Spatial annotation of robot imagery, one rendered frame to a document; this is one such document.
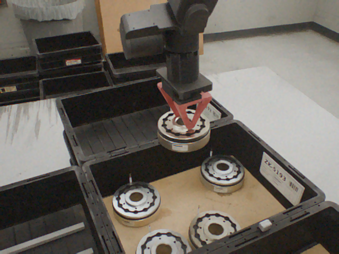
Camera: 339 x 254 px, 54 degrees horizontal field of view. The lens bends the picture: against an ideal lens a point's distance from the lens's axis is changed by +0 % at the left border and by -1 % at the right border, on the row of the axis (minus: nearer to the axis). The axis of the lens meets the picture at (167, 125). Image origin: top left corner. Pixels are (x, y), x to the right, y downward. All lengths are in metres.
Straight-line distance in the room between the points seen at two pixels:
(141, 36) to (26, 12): 2.38
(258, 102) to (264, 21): 2.89
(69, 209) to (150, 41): 0.43
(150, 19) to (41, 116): 0.90
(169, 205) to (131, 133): 0.29
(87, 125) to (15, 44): 2.60
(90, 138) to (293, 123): 0.74
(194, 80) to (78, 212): 0.39
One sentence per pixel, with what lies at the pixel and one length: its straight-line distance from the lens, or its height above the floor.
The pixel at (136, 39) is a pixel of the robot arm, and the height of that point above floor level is 1.21.
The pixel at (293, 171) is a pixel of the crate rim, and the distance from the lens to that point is 0.73.
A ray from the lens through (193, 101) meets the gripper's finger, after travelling 0.58.
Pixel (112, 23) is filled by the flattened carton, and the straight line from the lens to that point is 3.30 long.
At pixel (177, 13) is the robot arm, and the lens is 0.49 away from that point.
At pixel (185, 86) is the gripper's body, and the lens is 0.57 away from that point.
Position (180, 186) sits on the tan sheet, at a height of 0.83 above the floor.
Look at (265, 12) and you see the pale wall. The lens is 4.21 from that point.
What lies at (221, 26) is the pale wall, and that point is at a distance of 3.96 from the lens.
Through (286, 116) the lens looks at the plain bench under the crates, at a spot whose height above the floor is 0.70.
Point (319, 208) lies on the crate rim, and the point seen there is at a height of 0.93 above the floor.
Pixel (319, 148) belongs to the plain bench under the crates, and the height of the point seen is 0.70.
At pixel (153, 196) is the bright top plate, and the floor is 0.86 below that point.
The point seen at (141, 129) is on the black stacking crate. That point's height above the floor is 0.83.
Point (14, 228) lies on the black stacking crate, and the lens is 0.78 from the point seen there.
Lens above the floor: 1.40
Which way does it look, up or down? 35 degrees down
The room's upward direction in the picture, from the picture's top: straight up
